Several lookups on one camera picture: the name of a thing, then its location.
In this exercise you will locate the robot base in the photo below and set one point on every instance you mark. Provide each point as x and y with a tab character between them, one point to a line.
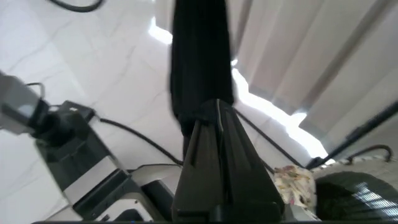
93	183

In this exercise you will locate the cream printed garment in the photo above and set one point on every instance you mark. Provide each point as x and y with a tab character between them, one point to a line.
293	183

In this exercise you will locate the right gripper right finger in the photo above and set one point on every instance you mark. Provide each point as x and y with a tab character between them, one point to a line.
252	186

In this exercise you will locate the black garment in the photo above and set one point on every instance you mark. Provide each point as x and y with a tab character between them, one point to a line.
200	62

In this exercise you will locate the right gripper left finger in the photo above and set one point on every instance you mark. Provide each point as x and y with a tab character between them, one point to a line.
199	186

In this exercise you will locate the white laundry basket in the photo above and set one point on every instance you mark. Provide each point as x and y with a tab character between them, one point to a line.
342	193

